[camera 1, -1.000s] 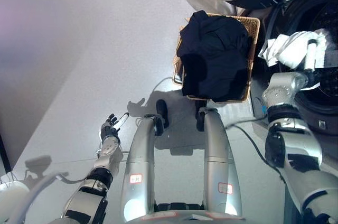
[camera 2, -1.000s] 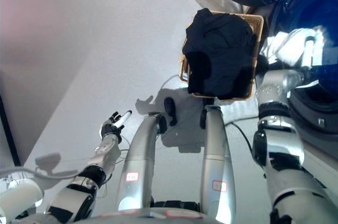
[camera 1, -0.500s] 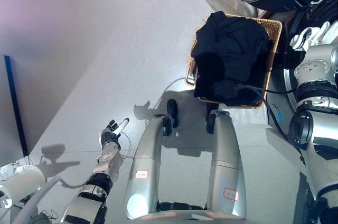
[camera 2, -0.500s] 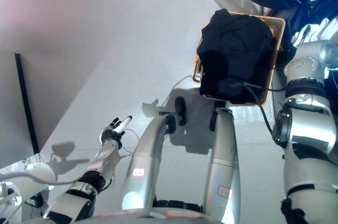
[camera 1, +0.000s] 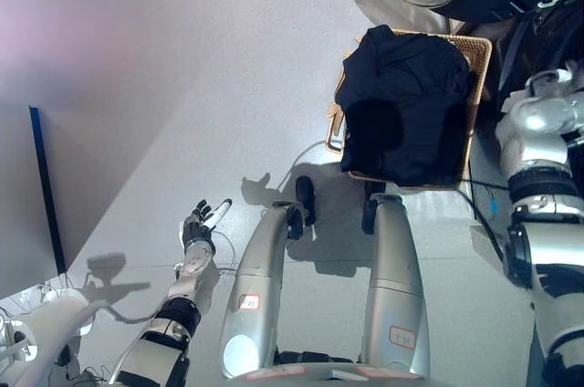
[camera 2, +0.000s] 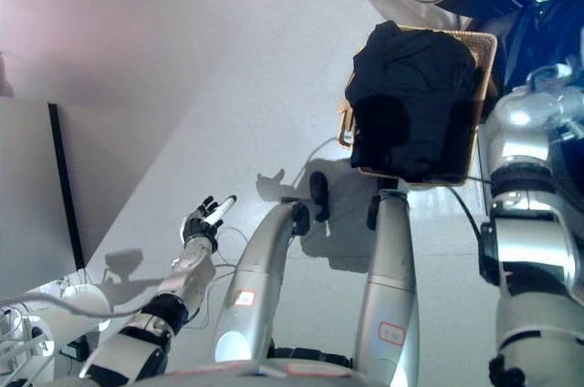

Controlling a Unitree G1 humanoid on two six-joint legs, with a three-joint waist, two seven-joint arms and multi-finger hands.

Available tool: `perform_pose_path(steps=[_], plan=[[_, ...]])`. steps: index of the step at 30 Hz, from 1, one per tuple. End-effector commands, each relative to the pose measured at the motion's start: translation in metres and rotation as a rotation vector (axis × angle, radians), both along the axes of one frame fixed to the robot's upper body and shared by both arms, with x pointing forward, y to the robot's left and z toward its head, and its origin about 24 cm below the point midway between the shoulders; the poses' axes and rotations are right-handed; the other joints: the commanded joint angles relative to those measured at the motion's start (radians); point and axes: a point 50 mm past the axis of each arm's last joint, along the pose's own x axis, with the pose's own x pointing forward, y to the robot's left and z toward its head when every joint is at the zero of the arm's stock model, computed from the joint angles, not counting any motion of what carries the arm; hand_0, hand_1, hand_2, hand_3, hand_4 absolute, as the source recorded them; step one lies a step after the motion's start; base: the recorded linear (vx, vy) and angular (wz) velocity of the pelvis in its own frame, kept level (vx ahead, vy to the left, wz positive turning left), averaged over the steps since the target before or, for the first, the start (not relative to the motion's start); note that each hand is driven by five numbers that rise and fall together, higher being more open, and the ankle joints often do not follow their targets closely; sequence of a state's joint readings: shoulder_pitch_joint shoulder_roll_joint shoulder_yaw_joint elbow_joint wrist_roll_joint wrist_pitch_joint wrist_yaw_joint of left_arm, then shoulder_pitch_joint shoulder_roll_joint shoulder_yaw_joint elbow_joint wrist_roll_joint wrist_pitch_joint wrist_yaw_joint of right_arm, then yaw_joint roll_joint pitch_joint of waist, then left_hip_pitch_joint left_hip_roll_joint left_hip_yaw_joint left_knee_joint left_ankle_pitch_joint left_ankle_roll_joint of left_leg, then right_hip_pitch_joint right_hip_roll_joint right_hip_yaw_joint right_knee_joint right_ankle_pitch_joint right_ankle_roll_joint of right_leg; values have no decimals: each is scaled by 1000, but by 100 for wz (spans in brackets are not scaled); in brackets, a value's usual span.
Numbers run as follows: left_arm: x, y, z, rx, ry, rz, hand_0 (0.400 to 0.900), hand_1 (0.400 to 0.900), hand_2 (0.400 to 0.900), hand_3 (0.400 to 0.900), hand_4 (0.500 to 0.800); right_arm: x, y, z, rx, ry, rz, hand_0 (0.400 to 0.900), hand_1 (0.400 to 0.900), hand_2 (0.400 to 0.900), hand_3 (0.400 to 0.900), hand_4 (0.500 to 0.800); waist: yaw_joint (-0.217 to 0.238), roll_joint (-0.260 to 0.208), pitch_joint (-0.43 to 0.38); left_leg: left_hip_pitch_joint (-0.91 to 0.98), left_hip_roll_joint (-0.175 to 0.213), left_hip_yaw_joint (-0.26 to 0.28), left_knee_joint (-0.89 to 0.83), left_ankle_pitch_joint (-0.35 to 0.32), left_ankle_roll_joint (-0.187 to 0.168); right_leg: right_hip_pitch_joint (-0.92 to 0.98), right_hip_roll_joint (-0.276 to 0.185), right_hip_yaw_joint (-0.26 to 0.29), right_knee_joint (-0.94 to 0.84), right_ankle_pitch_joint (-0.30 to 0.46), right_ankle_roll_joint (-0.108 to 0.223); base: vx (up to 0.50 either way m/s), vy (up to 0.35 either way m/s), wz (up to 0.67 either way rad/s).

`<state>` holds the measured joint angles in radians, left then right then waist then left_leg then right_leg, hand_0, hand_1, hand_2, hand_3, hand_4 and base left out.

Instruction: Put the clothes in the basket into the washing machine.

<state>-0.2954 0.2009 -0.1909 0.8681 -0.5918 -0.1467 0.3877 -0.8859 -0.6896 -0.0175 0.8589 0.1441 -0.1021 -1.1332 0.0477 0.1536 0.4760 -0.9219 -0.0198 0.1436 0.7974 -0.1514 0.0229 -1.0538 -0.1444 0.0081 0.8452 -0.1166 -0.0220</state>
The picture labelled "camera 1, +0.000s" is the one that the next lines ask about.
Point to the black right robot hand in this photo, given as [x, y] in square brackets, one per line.
[554, 83]

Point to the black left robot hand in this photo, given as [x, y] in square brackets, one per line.
[198, 234]

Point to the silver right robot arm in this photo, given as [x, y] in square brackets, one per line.
[547, 241]

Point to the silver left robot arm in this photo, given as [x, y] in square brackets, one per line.
[155, 346]

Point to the brown wicker laundry basket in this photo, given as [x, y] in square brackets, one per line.
[479, 63]

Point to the black clothes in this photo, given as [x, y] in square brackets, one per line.
[401, 86]

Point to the silver left robot leg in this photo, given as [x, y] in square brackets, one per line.
[255, 277]

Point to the silver robot leg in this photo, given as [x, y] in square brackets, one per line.
[392, 277]
[255, 277]

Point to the black left robot foot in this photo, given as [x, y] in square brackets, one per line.
[305, 191]

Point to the silver right robot leg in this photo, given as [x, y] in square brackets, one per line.
[392, 277]

